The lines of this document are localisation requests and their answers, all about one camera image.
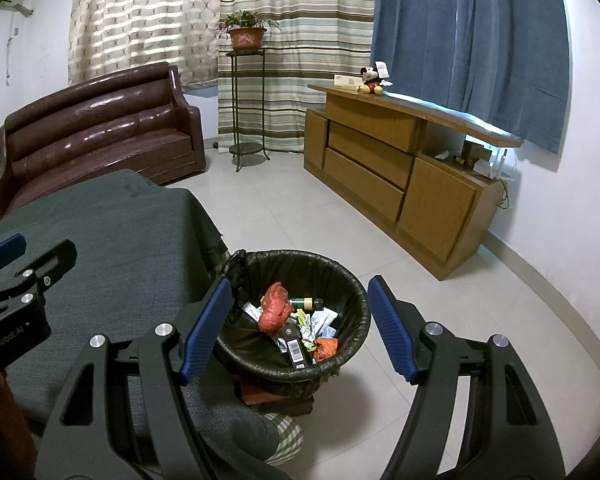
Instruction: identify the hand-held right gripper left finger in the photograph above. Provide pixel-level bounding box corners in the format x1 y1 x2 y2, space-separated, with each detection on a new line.
35 277 233 480

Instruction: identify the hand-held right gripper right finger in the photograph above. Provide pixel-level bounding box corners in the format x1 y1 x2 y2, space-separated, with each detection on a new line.
367 275 566 480

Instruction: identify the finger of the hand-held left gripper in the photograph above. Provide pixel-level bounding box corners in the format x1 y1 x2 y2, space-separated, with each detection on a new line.
0 236 27 281
0 240 78 333

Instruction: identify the bin with black bag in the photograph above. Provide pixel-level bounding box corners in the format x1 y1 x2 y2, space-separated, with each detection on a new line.
215 249 372 396

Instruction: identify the white and teal tube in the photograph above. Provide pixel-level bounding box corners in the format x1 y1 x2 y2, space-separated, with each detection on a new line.
311 310 340 337

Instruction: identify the orange plastic bag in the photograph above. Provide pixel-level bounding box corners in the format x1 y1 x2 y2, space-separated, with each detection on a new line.
312 337 340 363

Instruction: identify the red plastic bag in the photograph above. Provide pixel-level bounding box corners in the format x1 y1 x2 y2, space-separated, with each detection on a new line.
258 282 293 335

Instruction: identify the white green wrapper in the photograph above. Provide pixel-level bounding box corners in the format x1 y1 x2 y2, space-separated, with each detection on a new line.
296 310 317 353

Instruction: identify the dark box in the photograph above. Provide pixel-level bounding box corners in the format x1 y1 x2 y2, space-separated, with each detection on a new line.
279 324 308 371

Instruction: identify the table with dark cloth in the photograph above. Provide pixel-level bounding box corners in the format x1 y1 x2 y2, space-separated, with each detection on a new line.
0 169 281 466

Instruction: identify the red wooden stool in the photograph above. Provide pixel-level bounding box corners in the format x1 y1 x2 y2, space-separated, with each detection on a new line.
237 377 316 417

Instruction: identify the green checked cloth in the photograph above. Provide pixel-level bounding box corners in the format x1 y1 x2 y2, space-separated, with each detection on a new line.
262 412 305 466

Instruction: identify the brown leather sofa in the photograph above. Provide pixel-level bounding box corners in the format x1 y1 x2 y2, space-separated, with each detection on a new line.
0 61 207 222

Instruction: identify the wooden cabinet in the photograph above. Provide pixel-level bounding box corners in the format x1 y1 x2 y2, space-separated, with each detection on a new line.
303 82 523 281

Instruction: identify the black metal plant stand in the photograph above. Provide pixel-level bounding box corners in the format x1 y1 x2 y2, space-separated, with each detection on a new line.
225 49 271 173

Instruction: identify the white router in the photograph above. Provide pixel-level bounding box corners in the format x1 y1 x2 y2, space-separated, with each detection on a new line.
472 147 511 181

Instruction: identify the small brown box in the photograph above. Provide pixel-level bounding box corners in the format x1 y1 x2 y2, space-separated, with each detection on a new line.
461 141 491 161

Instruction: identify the plush mouse toy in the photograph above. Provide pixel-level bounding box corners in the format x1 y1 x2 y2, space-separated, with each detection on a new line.
356 61 393 96

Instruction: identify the beige patterned curtain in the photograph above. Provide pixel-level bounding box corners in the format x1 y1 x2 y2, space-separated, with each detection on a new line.
69 0 223 92

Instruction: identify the striped curtain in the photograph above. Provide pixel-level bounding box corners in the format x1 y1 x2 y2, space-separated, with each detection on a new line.
216 0 377 153

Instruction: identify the blue curtain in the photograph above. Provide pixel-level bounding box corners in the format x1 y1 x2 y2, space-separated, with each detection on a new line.
370 0 571 155

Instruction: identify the potted plant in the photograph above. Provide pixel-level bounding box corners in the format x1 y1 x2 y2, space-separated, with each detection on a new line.
216 10 281 52

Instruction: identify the wall cable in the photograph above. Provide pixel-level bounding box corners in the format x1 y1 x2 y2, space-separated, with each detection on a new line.
5 25 21 81

